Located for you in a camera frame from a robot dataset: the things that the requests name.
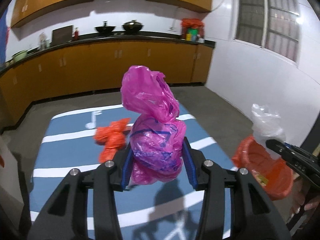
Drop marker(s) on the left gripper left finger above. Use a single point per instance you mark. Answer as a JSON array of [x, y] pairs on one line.
[[64, 215]]

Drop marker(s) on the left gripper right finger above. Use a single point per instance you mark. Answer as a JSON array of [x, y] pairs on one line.
[[253, 215]]

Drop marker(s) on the white translucent plastic bag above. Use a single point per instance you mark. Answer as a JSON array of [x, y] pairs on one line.
[[267, 126]]

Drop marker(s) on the small red plastic bag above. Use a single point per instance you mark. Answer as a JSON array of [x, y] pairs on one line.
[[112, 137]]

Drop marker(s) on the magenta plastic bag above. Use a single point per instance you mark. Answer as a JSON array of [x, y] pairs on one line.
[[156, 137]]

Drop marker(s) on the lower wooden kitchen cabinets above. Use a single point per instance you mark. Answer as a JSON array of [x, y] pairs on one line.
[[96, 65]]

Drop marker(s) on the person's right hand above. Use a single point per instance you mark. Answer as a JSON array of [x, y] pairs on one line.
[[299, 192]]

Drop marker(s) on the red plastic waste basket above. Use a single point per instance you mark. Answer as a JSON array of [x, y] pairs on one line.
[[275, 177]]

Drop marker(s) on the blue white striped tablecloth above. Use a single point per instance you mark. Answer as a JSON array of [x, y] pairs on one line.
[[158, 211]]

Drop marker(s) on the barred window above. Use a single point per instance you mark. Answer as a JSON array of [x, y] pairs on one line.
[[271, 25]]

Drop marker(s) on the green basin on counter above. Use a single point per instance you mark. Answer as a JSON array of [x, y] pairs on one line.
[[19, 56]]

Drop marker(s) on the green yellow boxes on counter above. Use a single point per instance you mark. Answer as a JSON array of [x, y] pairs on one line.
[[195, 35]]

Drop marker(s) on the glass jar on counter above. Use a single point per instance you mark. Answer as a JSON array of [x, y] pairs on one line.
[[43, 41]]

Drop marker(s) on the dark wooden cutting board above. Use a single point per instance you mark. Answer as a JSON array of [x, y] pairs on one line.
[[62, 35]]

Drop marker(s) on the red bottle on counter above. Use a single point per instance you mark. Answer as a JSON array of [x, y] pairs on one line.
[[76, 34]]

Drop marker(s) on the red bag on counter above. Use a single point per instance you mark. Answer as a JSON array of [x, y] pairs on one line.
[[190, 23]]

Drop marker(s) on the black wok left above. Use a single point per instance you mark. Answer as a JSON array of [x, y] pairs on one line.
[[105, 29]]

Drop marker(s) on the pink blue hanging cloth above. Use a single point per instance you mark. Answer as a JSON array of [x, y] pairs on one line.
[[4, 32]]

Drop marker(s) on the black lidded wok right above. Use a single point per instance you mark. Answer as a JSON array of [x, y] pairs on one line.
[[132, 27]]

